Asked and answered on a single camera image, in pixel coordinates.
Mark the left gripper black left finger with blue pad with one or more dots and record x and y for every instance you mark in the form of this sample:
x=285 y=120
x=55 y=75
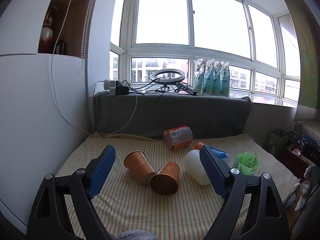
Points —
x=49 y=218

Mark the green tea paper cup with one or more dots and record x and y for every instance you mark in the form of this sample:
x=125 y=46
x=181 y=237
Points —
x=247 y=163

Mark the white plastic cup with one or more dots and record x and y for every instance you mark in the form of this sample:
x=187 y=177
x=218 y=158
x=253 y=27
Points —
x=192 y=165

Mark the orange paper cup left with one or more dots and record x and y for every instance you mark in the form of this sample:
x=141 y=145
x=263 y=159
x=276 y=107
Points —
x=138 y=165

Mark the orange paper cup right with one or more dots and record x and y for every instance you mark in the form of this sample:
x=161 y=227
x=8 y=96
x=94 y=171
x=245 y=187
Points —
x=166 y=181

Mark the orange cup with white label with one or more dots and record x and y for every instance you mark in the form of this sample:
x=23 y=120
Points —
x=177 y=137

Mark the green paper bag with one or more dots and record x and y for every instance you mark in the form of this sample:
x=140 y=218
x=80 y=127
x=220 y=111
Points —
x=277 y=140

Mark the teal white refill pouches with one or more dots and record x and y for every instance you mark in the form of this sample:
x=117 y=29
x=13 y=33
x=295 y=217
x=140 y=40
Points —
x=211 y=77

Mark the dark grey backrest cushion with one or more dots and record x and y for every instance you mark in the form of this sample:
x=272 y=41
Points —
x=206 y=116

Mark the white power strip with adapters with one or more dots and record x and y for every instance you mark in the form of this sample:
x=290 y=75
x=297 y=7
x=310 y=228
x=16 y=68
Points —
x=115 y=88

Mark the red white vase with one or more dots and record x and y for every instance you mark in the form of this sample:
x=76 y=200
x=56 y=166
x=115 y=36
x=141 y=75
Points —
x=46 y=35

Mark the black ring light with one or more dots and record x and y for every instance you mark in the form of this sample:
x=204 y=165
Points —
x=171 y=81

